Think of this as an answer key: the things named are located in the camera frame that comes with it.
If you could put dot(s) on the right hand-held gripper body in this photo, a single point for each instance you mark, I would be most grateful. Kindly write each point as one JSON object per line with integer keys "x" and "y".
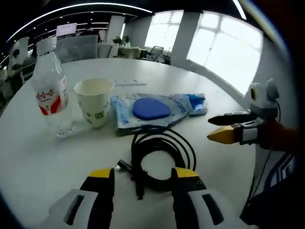
{"x": 264, "y": 97}

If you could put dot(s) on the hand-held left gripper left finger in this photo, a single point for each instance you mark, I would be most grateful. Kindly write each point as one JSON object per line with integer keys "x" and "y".
{"x": 100, "y": 202}

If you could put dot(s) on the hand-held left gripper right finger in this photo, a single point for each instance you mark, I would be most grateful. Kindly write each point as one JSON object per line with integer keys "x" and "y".
{"x": 183, "y": 205}

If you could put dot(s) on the blue sponge packet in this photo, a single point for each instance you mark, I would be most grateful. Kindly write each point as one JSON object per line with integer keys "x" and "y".
{"x": 150, "y": 109}

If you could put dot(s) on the white paper cup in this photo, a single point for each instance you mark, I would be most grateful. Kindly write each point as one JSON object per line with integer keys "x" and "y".
{"x": 94, "y": 105}

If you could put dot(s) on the clear plastic bottle red label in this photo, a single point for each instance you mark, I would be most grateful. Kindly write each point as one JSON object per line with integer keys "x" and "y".
{"x": 51, "y": 100}

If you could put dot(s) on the person's right hand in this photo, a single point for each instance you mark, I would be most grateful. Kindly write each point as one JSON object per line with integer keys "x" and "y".
{"x": 278, "y": 136}

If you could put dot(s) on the large bright window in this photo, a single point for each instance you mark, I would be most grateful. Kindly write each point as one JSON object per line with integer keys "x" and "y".
{"x": 226, "y": 52}

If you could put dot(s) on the white table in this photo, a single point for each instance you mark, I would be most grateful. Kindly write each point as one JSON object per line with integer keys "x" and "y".
{"x": 35, "y": 155}

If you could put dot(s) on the person's dark clothing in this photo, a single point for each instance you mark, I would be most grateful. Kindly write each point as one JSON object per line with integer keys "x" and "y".
{"x": 274, "y": 210}

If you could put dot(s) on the straight ceiling light strip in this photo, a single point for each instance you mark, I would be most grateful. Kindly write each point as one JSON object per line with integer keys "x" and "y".
{"x": 239, "y": 9}

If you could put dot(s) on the window with blinds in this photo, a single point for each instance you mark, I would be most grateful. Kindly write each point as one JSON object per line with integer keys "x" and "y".
{"x": 163, "y": 31}

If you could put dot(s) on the light office desk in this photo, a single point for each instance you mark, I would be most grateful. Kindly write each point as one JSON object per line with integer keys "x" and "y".
{"x": 131, "y": 52}

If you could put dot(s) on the potted green plant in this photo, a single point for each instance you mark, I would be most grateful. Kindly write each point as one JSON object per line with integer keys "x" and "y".
{"x": 121, "y": 40}

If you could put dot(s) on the white office chair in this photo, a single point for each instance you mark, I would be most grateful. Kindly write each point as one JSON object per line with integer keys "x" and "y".
{"x": 104, "y": 50}

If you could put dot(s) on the grey mesh office chair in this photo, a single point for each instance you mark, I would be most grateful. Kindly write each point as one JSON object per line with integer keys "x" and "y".
{"x": 78, "y": 48}

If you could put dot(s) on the long curved ceiling light strip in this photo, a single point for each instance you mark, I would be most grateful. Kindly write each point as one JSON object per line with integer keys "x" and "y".
{"x": 83, "y": 8}

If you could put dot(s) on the dark frame office chair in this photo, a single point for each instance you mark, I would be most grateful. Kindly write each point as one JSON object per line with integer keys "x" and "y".
{"x": 156, "y": 53}

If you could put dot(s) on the wall screen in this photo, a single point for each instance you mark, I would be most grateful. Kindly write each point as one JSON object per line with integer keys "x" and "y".
{"x": 66, "y": 29}

